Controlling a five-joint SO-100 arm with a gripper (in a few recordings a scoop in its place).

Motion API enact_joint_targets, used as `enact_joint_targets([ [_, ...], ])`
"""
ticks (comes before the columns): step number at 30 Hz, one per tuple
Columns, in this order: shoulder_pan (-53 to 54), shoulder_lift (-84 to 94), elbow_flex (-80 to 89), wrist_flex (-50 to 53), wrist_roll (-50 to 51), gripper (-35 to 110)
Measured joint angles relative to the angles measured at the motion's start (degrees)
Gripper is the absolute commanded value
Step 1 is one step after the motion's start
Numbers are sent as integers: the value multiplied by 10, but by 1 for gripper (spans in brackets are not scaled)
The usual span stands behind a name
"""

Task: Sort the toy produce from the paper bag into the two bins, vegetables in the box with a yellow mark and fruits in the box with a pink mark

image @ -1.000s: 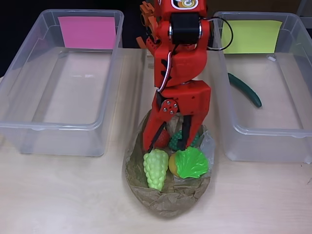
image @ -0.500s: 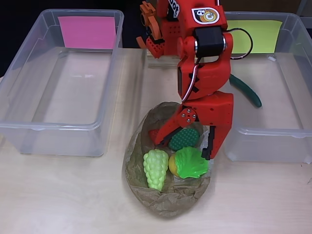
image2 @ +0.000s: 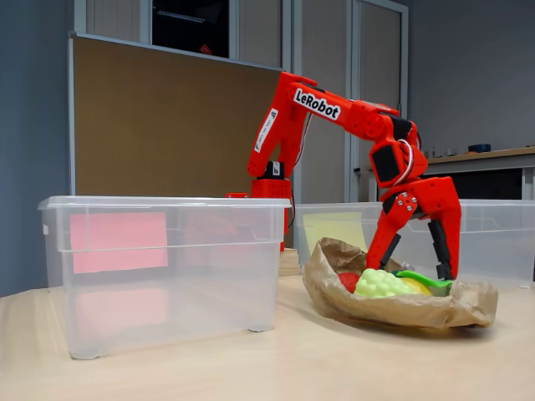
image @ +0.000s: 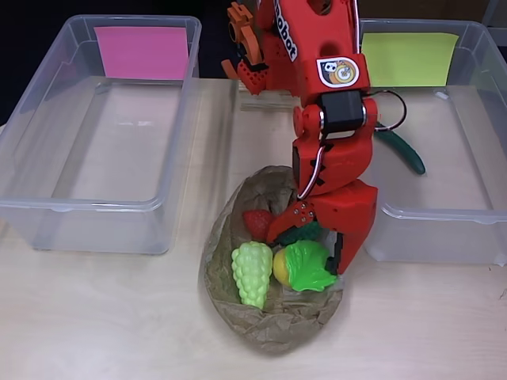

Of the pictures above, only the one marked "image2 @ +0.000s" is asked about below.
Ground light green toy grapes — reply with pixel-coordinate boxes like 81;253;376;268
354;268;415;298

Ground yellow toy lemon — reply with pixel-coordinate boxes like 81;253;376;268
400;277;434;297

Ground red toy strawberry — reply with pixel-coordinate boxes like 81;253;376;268
337;272;360;293

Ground clear plastic bin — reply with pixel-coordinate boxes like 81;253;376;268
37;195;292;360
292;199;535;289

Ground yellow paper note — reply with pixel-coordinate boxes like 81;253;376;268
303;211;369;254

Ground sideboard with wooden top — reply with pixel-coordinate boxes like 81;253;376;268
367;145;535;202

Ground crumpled brown paper bag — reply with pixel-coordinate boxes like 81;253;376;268
301;237;499;331

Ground tall grey cabinet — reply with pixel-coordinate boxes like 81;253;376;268
74;0;410;202

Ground cork pin board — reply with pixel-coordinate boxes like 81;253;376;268
69;32;289;197

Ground pink paper note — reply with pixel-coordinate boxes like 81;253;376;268
69;211;169;275

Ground black device in cabinet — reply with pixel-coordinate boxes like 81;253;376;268
151;0;230;58

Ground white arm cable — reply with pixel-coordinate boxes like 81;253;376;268
392;140;419;187

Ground black power cable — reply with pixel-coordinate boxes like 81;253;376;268
284;183;296;231

